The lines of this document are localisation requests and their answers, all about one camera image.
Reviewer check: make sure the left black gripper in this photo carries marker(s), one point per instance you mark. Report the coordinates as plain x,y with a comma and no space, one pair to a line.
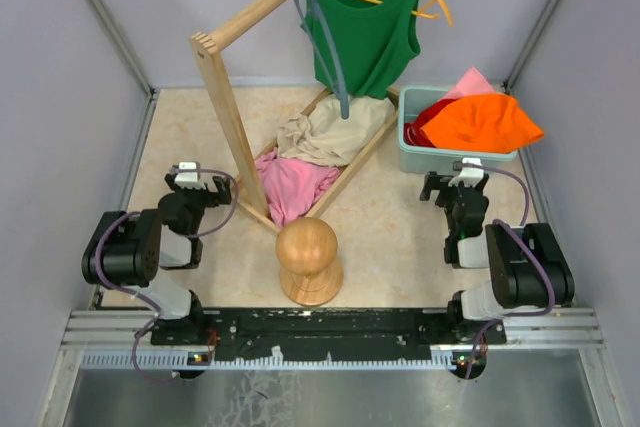
214,198

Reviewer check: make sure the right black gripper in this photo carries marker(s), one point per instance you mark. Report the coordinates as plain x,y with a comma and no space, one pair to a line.
438,182

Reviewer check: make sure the orange bucket hat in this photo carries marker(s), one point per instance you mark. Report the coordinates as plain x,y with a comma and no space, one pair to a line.
492,123

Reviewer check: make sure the red hat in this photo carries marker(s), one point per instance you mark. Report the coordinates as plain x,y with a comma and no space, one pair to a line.
413,133

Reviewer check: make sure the wooden hat stand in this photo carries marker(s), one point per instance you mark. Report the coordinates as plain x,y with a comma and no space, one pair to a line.
311,272

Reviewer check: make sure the wooden clothes rack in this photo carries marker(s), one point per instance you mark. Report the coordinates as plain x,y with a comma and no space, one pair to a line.
207,49

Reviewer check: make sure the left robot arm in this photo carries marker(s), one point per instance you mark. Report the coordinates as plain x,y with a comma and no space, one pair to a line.
134,252

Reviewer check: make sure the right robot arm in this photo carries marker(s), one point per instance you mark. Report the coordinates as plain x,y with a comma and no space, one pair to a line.
528,273

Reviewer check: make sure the light blue plastic bin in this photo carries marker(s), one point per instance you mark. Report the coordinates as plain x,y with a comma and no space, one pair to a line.
412,101

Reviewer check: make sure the pink garment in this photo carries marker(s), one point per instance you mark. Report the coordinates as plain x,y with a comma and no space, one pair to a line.
292,186

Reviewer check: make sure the pink hat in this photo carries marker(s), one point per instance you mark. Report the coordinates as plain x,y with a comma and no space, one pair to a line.
471,83

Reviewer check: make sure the beige garment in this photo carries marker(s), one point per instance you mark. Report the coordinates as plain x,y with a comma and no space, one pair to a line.
324,138

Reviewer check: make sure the green tank top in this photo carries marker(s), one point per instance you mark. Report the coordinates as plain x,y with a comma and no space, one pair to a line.
375,41

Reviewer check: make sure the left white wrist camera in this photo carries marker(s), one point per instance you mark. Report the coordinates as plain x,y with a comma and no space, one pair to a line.
186,175

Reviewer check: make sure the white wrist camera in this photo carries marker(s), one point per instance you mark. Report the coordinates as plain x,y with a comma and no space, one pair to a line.
186,175
470,173

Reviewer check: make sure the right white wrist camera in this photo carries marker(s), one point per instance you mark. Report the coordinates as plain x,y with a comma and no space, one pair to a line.
470,173

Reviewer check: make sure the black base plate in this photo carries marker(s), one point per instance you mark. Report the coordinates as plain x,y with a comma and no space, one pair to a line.
360,334

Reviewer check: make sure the aluminium rail frame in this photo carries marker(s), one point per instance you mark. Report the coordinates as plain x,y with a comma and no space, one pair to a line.
107,339

